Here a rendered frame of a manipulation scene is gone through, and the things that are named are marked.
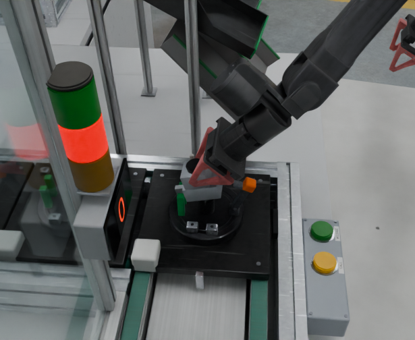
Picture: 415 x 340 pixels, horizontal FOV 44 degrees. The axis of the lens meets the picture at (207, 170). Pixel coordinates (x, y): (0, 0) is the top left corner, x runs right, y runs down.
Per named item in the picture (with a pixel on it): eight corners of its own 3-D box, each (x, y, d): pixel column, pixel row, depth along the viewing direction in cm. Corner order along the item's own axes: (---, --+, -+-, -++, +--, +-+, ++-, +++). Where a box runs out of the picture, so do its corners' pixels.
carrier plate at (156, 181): (269, 181, 106) (270, 173, 104) (268, 280, 89) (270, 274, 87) (154, 175, 108) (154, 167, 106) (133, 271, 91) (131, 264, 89)
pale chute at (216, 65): (266, 103, 118) (281, 94, 115) (255, 140, 109) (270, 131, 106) (179, 14, 108) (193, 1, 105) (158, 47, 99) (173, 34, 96)
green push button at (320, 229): (330, 227, 97) (332, 220, 95) (332, 244, 94) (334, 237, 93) (309, 226, 97) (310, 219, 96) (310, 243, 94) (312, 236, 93)
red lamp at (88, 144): (112, 135, 62) (106, 103, 58) (102, 164, 58) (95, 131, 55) (71, 133, 62) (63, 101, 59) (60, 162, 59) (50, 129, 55)
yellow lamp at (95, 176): (118, 164, 65) (112, 136, 62) (109, 193, 62) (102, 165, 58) (79, 162, 66) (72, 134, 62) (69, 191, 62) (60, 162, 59)
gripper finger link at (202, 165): (173, 183, 85) (210, 154, 80) (180, 154, 90) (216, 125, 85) (204, 204, 88) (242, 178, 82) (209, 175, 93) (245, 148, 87)
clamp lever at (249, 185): (239, 204, 95) (256, 179, 90) (239, 212, 94) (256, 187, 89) (221, 199, 95) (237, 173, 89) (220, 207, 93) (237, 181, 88)
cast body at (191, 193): (223, 181, 93) (212, 152, 88) (220, 198, 90) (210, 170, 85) (180, 186, 95) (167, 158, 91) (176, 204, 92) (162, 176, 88)
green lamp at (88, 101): (106, 102, 58) (98, 65, 55) (95, 131, 55) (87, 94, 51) (63, 100, 59) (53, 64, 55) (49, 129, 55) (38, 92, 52)
